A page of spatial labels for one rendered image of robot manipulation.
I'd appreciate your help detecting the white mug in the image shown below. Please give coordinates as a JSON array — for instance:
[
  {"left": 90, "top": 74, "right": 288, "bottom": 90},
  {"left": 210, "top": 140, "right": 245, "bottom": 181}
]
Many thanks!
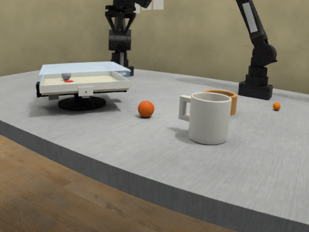
[{"left": 178, "top": 92, "right": 232, "bottom": 145}]

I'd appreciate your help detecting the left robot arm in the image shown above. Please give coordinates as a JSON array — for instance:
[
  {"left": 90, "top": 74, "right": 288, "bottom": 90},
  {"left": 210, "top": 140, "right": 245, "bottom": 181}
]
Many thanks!
[{"left": 236, "top": 0, "right": 278, "bottom": 93}]

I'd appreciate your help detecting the orange ball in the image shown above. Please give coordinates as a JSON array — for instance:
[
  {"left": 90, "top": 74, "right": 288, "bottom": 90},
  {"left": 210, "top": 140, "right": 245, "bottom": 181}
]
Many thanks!
[
  {"left": 273, "top": 102, "right": 281, "bottom": 111},
  {"left": 138, "top": 100, "right": 155, "bottom": 118}
]

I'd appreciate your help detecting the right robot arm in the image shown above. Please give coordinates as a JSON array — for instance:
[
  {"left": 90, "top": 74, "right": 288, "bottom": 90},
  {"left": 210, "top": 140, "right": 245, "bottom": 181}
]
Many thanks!
[{"left": 108, "top": 0, "right": 152, "bottom": 70}]

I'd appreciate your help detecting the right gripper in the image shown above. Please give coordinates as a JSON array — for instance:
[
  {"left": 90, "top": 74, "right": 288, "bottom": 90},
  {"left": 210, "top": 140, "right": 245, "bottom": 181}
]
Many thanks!
[{"left": 105, "top": 0, "right": 136, "bottom": 35}]

